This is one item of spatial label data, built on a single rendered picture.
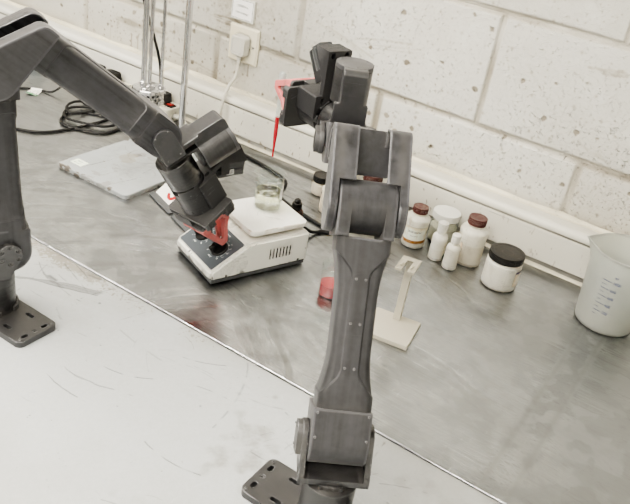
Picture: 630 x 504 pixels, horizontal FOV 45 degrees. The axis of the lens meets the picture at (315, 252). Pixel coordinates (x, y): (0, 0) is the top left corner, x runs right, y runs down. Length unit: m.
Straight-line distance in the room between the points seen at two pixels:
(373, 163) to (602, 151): 0.72
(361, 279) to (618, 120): 0.79
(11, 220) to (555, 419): 0.84
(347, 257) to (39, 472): 0.45
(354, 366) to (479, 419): 0.35
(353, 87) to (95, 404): 0.57
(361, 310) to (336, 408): 0.11
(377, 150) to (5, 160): 0.51
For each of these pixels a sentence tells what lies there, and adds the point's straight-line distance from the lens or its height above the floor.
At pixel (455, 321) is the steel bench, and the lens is 1.37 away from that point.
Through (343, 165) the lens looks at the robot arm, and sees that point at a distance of 0.86.
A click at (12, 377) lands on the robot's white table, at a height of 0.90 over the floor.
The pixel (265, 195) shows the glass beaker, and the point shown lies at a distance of 1.38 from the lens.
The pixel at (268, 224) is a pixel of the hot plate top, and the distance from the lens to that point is 1.36.
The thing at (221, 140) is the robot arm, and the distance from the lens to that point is 1.21.
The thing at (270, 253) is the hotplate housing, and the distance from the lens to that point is 1.36.
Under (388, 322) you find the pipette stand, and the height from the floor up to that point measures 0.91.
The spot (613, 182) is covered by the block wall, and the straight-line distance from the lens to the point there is 1.56.
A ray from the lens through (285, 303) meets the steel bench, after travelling 1.31.
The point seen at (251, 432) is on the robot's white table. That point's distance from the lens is 1.06.
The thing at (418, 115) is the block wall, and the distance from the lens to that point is 1.66.
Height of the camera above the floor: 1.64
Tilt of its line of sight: 30 degrees down
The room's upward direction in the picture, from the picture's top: 10 degrees clockwise
